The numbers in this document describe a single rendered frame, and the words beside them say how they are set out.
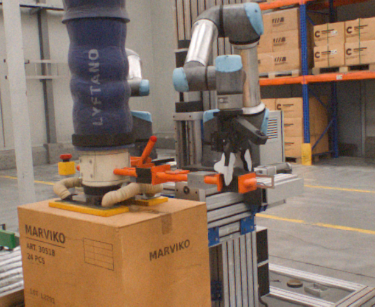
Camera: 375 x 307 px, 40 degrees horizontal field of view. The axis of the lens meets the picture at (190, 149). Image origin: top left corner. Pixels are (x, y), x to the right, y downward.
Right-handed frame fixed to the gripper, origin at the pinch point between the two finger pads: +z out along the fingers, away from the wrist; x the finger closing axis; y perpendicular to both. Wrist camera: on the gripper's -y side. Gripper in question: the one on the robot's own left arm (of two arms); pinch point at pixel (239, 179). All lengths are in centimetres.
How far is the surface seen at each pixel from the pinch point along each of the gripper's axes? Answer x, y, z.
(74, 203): 13, 63, 10
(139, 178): 5.2, 36.8, 1.1
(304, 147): -707, 388, 71
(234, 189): 3.5, -0.8, 2.0
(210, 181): 3.5, 7.9, 0.3
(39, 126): -521, 955, 15
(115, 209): 10.2, 44.2, 11.0
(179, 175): 3.1, 20.8, -0.5
